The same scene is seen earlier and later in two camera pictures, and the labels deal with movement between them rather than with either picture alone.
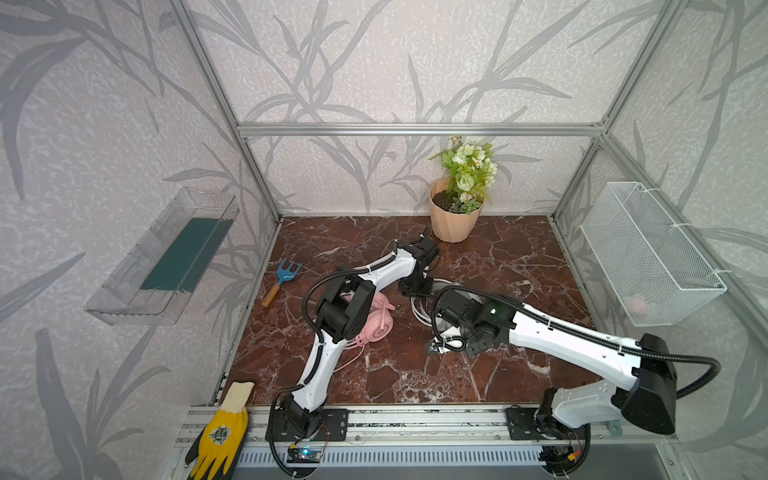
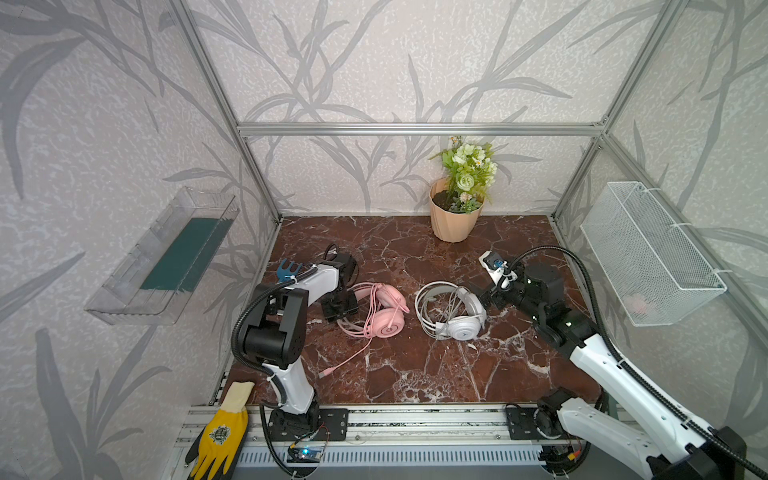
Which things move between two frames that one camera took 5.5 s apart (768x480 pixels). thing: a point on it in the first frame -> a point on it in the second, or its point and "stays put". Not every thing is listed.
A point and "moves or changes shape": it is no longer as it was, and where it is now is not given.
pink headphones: (380, 323) moves or changes shape
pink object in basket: (636, 303) stays put
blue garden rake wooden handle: (283, 275) stays put
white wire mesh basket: (652, 268) stays put
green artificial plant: (470, 174) stays put
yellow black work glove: (214, 452) stays put
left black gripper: (414, 283) -> (339, 302)
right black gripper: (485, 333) -> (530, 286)
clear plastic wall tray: (157, 282) stays put
